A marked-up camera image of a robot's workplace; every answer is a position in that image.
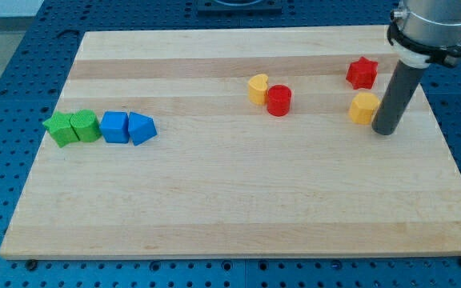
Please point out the yellow crescent block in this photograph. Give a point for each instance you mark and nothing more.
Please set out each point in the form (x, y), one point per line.
(257, 89)

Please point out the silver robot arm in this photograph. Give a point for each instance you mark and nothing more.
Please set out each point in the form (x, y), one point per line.
(422, 33)

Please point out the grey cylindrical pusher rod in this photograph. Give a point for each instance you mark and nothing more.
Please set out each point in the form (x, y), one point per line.
(399, 92)

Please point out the green star block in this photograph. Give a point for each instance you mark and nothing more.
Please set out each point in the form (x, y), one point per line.
(59, 127)

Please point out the green cylinder block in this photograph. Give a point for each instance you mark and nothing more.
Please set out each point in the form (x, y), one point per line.
(86, 126)

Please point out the red cylinder block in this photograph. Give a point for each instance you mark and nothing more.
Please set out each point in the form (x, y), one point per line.
(279, 100)

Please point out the red star block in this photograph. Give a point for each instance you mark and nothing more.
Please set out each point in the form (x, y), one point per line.
(361, 74)

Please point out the blue cube block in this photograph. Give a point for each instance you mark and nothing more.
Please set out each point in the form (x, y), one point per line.
(114, 127)

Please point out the yellow hexagon block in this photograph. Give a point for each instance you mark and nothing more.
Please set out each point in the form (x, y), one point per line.
(362, 108)

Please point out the blue triangle block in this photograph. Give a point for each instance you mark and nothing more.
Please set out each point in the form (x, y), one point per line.
(141, 128)

